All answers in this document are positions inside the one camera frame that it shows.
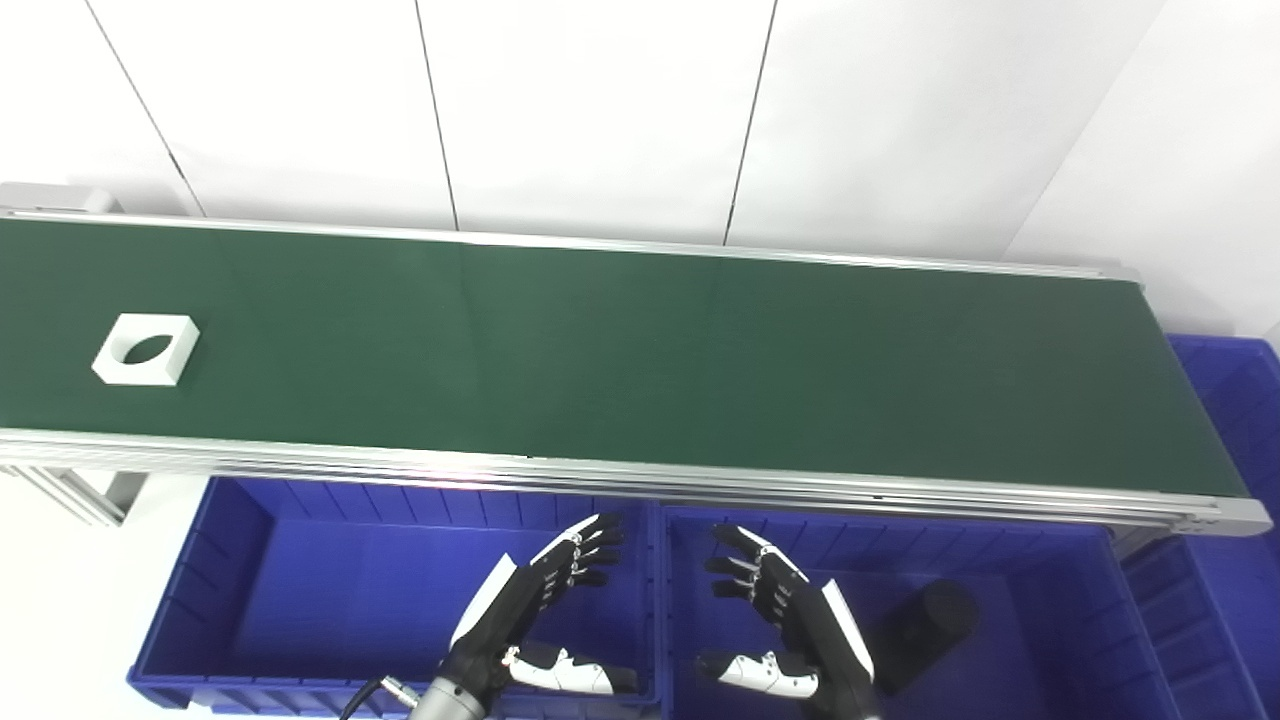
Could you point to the white square part round hole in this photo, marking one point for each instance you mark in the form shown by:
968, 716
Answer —
117, 371

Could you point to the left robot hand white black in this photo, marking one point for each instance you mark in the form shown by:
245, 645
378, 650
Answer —
500, 620

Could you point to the blue plastic bin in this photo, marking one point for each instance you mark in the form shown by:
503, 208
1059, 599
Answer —
1010, 640
1240, 600
330, 600

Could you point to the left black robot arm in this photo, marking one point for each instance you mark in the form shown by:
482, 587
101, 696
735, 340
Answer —
450, 703

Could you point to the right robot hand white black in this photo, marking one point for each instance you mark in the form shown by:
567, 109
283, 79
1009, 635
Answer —
825, 640

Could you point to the grey conveyor end housing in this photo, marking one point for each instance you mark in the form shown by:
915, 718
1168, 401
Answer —
60, 197

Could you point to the black cylinder block part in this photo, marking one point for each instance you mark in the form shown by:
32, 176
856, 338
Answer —
930, 620

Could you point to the green conveyor belt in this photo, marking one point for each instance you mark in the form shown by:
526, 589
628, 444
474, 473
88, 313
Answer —
600, 476
650, 370

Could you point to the aluminium conveyor leg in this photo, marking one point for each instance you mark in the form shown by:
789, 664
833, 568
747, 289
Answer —
85, 495

